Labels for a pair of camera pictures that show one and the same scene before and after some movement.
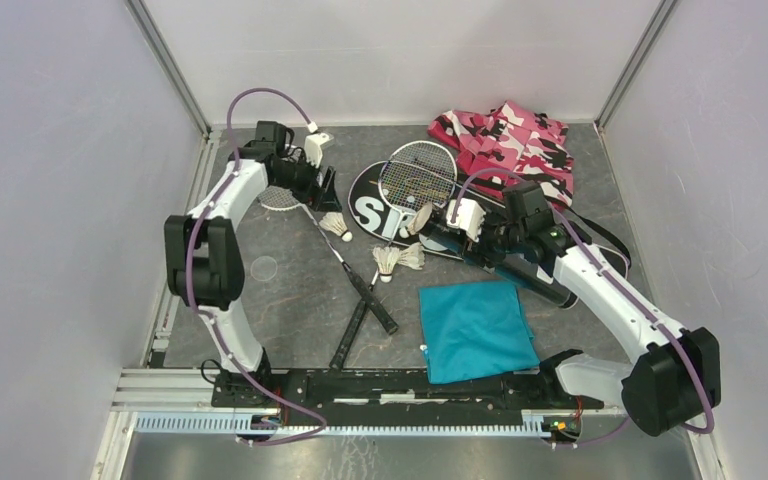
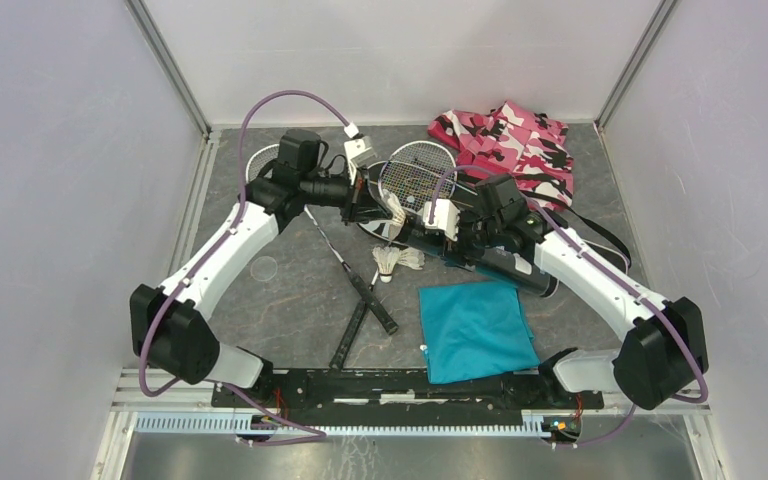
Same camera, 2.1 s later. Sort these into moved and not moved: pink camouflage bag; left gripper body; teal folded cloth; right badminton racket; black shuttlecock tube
Moved: left gripper body; black shuttlecock tube
Not moved: right badminton racket; teal folded cloth; pink camouflage bag
